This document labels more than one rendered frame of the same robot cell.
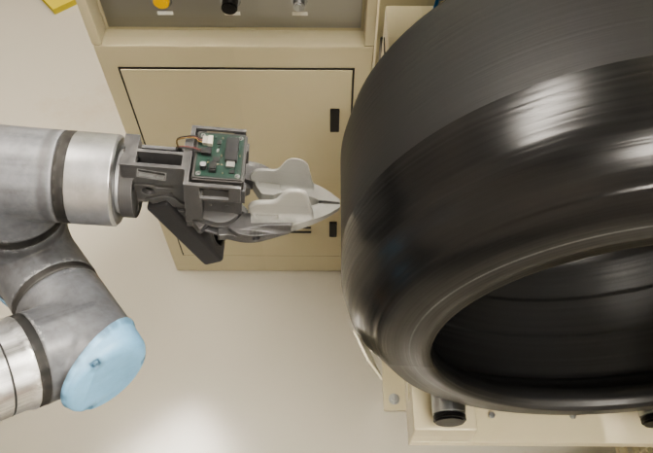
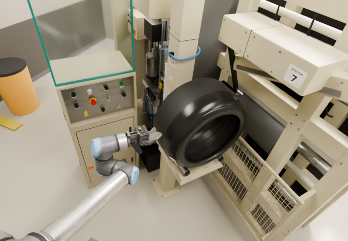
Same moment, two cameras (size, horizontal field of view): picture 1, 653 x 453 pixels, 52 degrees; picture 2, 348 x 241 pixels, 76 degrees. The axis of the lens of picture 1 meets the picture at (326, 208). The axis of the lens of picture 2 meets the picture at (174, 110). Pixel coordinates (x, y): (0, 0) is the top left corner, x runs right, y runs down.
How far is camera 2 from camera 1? 0.65 m
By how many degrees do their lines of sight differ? 26
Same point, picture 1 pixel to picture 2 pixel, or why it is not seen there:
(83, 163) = (121, 138)
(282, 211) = (154, 137)
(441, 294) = (186, 139)
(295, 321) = (128, 189)
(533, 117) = (191, 107)
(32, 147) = (111, 138)
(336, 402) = (148, 204)
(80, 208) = (122, 146)
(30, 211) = (113, 150)
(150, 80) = (84, 133)
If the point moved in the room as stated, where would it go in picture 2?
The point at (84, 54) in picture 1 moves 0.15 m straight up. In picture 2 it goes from (30, 140) to (26, 131)
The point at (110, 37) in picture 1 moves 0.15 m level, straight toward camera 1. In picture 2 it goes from (72, 125) to (84, 135)
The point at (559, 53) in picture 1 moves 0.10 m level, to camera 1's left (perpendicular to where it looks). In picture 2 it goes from (191, 99) to (174, 103)
